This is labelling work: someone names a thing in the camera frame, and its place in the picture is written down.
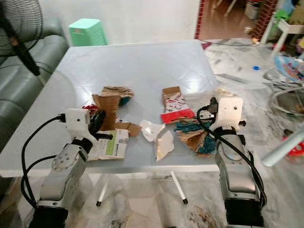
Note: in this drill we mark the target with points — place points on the white parcel with green label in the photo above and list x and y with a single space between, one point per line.
116 147

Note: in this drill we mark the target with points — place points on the dark grey bin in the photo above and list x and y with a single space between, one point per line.
253 9

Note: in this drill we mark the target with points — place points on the brown cardboard piece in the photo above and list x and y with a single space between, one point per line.
108 111

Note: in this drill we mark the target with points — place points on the small brown cardboard flap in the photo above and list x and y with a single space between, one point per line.
133 129

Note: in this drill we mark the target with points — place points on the crumpled brown teal paper bag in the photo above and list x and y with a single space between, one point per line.
192 137

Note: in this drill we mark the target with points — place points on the small crumpled brown paper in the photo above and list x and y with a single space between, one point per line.
118 92

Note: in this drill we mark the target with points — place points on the red white cardboard box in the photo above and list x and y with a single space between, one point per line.
176 107

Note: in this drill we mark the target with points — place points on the torn white paper piece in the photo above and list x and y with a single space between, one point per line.
151 130
165 146

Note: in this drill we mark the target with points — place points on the blue bottle cap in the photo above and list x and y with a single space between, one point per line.
256 68

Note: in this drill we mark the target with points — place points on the clear round basin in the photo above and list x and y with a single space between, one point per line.
287 102

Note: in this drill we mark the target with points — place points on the grey-green leather sofa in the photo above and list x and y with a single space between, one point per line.
23 95

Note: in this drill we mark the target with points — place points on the white pipe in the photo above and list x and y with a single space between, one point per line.
278 153

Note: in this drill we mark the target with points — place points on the colourful printed plate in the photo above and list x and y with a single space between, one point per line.
289 66

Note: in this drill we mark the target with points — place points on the green plastic stool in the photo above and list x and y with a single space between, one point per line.
88 33

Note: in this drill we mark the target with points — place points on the small red object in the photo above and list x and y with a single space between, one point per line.
295 149

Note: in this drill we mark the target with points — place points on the black standing fan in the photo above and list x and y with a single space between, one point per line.
23 50

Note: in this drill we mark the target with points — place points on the white rack stand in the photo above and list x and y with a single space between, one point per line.
289 26

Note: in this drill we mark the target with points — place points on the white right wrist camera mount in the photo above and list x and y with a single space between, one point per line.
228 111

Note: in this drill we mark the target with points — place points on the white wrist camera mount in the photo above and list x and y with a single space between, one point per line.
78 123
228 111

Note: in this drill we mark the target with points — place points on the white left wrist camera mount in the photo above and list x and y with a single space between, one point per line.
78 123

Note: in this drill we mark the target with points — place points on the red patterned door frame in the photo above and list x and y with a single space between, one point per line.
199 19

